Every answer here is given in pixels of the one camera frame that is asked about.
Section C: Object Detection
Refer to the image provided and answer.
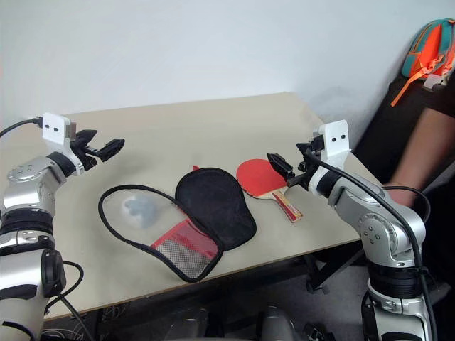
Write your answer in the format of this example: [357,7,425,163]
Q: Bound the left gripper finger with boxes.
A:
[96,139,126,162]
[75,130,99,144]

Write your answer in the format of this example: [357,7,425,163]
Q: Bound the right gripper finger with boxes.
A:
[295,141,314,158]
[267,152,296,180]

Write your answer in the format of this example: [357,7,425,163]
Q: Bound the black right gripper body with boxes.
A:
[287,134,325,190]

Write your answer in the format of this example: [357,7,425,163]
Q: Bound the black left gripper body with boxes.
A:
[73,141,101,171]

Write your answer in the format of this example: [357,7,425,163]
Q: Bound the red table tennis paddle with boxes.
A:
[236,158,304,224]

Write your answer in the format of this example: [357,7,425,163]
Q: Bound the red black paddle case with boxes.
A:
[98,164,258,284]

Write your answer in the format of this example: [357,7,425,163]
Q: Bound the person's hand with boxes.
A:
[382,182,416,207]

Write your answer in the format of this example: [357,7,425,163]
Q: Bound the black cabinet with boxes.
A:
[354,75,455,200]

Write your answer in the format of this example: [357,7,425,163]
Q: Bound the small white box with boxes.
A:
[424,73,446,90]

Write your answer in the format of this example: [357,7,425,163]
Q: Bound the teal orange backpack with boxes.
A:
[390,18,455,108]

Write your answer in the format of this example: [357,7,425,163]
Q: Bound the grey rounded shape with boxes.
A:
[256,304,296,341]
[166,308,210,341]

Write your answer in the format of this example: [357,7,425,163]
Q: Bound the small black object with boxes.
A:
[304,321,336,341]

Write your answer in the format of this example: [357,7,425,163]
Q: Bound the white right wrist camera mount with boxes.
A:
[307,119,351,197]

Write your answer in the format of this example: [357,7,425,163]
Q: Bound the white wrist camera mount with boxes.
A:
[41,112,86,172]
[307,119,351,197]

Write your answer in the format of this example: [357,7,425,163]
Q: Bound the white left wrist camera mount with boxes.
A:
[41,112,86,172]

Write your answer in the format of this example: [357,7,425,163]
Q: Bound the tangled thin wires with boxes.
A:
[42,304,119,341]

